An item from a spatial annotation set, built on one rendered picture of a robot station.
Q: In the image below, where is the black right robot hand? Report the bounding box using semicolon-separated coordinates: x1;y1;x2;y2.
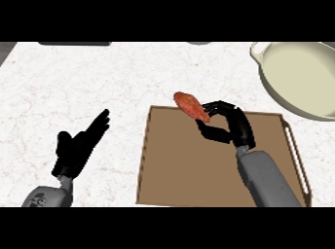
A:
195;100;257;151

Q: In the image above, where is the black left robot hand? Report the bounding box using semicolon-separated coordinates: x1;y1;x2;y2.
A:
50;108;112;179

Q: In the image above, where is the orange sweet potato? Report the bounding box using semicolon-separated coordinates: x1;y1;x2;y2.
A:
173;91;213;124

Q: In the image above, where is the brown wooden tray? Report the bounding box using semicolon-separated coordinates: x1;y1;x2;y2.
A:
136;104;313;208

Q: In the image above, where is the cream pot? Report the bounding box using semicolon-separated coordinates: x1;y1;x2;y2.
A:
250;42;335;123

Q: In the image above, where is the dark grey flat object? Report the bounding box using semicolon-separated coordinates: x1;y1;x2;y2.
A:
37;42;112;47

